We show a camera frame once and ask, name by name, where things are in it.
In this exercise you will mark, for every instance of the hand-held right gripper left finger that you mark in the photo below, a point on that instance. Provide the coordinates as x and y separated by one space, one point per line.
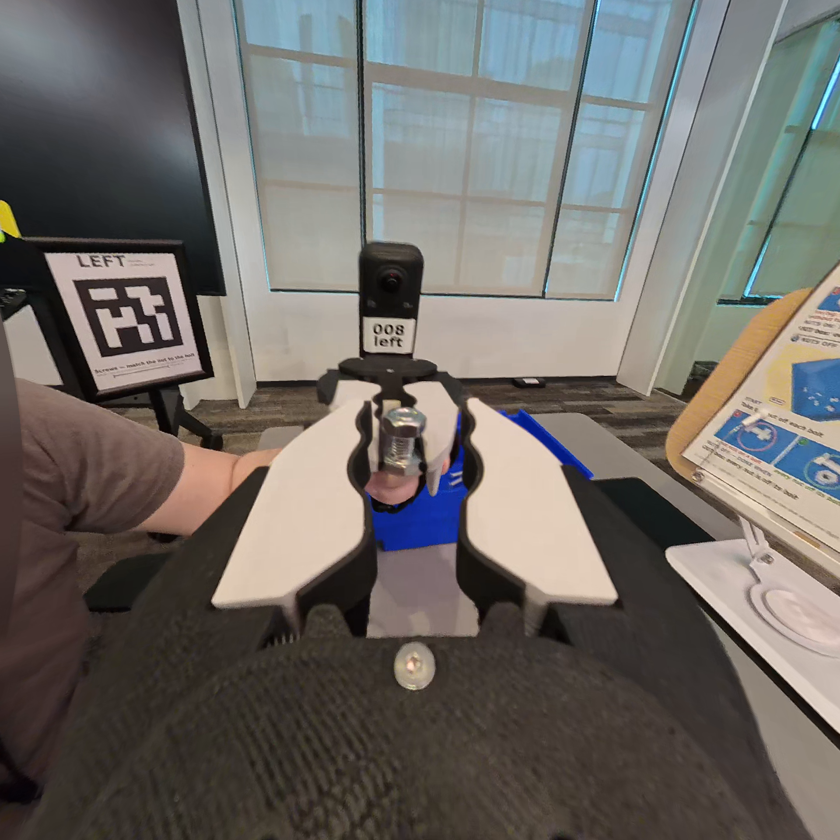
289 525

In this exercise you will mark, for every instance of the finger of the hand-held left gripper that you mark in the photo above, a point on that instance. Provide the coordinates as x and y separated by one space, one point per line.
351 394
439 420

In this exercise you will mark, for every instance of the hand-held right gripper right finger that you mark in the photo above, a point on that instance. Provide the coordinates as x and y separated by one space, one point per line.
538 525

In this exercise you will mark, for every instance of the silver bolt with nut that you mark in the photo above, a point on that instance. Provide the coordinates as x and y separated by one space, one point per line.
401 423

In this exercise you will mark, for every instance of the blue plastic bin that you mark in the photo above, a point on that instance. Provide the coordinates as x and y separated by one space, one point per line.
420 525

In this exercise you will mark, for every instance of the person's left hand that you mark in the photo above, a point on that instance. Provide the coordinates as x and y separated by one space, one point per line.
387 489

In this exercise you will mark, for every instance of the black pad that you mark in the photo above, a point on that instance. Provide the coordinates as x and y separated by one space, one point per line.
656 518

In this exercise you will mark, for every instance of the large multi-pane window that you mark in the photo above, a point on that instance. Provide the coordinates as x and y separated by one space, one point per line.
525 164

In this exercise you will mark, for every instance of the rounded wooden backing board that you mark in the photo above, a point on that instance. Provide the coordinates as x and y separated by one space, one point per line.
715 367

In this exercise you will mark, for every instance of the black framed marker sign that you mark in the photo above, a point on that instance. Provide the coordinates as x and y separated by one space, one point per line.
124 315

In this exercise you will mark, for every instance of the laminated instruction sheet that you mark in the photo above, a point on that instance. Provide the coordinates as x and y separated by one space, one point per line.
787 426

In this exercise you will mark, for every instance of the small glass window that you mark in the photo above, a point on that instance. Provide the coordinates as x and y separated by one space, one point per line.
800 229

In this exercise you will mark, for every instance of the large black wall display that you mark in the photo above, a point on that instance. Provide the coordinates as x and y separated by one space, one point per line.
98 131

